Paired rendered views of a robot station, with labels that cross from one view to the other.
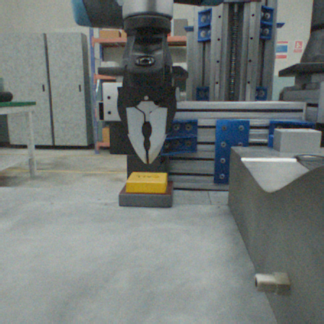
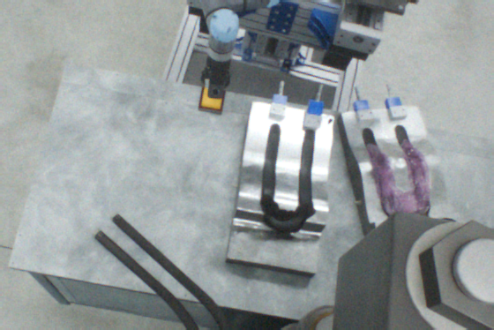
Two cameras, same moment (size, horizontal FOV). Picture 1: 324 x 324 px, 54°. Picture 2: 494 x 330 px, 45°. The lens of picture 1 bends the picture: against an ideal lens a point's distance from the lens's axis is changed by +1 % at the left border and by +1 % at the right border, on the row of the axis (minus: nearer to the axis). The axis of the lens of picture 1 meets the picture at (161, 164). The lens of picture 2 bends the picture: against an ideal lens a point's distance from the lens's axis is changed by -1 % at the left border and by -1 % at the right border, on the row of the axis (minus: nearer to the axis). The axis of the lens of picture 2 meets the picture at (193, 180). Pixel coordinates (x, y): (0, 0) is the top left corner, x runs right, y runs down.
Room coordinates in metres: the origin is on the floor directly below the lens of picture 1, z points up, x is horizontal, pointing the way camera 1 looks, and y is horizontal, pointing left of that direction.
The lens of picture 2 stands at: (-0.46, 0.08, 2.55)
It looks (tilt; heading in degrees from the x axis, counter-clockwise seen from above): 69 degrees down; 358
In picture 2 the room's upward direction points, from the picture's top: 8 degrees clockwise
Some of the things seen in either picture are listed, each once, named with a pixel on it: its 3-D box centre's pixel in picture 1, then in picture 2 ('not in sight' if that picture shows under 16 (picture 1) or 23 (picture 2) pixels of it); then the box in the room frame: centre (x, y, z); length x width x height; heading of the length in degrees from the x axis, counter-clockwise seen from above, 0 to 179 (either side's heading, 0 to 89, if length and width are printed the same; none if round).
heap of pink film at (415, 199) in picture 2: not in sight; (401, 175); (0.26, -0.57, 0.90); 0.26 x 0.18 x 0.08; 13
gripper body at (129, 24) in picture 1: (148, 65); (219, 60); (0.52, 0.02, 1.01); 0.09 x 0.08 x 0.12; 176
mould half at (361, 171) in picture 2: not in sight; (399, 181); (0.26, -0.58, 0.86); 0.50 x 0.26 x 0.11; 13
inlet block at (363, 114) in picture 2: not in sight; (360, 104); (0.51, -0.45, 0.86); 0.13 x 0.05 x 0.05; 13
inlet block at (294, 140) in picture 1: (284, 145); (279, 100); (0.47, -0.19, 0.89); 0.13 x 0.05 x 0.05; 176
